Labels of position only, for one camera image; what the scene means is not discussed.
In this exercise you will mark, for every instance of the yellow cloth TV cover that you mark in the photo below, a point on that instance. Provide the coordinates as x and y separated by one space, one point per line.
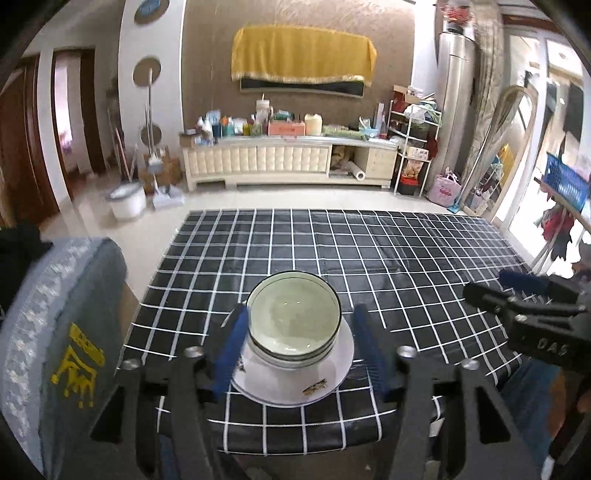
290 54

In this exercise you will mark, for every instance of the dark wooden door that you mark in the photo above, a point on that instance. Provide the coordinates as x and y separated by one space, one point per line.
26 192

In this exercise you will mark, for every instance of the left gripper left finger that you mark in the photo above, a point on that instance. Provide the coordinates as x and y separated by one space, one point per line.
153 423

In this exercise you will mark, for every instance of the blue plastic basket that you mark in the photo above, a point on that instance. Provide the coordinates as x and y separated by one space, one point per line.
566 182

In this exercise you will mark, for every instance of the black garment on sofa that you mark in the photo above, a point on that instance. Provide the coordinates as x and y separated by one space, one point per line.
21 246

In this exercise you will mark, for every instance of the cream tufted TV cabinet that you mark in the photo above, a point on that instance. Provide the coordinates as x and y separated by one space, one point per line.
279 160

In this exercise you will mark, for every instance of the patterned grey-green bowl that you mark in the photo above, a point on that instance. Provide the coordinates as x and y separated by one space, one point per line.
294 319

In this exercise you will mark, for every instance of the white mop bucket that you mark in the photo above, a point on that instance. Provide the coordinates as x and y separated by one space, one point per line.
127 201

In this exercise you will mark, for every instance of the pink box on cabinet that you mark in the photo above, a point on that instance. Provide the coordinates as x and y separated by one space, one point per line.
286 128

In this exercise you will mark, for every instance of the white paper roll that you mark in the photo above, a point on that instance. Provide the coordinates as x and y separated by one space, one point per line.
356 171

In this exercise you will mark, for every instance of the black white checked tablecloth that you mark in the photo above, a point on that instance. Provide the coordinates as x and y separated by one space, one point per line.
407 269

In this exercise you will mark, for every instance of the tall standing air conditioner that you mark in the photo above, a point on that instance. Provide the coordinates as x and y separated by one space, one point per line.
456 62

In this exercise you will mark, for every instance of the white dustpan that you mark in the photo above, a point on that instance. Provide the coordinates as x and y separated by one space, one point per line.
167 197

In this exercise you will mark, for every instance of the white metal shelf rack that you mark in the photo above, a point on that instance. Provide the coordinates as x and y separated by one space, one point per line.
413 127

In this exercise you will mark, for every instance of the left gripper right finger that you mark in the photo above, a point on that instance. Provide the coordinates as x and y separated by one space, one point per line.
443 412

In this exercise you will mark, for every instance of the grey embroidered sofa cushion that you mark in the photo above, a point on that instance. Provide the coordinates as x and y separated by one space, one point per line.
60 343

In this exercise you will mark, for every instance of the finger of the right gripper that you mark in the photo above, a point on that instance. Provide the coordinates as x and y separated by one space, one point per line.
553 287
482 297

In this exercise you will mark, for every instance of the pink shopping bag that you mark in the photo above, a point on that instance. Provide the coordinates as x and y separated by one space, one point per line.
445 189

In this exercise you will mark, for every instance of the floral white plate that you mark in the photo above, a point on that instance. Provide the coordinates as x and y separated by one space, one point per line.
284 388

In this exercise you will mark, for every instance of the cream plastic jug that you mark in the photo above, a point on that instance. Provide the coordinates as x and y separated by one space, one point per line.
313 124

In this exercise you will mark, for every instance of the cardboard box on floor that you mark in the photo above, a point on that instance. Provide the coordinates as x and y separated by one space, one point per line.
170 173

